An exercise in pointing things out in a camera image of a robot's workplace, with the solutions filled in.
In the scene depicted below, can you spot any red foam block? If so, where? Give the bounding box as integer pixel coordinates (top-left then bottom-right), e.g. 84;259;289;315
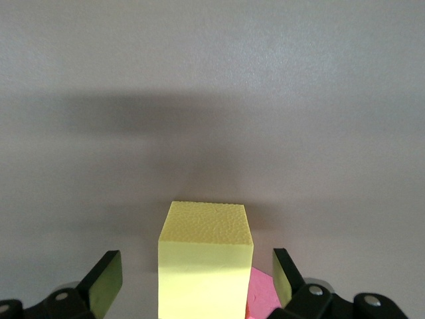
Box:
244;267;283;319

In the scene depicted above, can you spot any brown table cover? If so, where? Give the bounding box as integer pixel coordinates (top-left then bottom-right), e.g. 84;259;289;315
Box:
0;0;425;319

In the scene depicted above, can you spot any yellow foam block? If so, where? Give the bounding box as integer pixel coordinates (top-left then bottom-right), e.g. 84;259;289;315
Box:
157;200;255;319

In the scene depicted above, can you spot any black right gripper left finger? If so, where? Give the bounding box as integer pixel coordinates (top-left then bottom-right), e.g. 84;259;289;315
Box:
0;250;124;319

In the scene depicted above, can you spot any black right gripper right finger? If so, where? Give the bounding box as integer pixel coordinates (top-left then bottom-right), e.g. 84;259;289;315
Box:
265;247;408;319

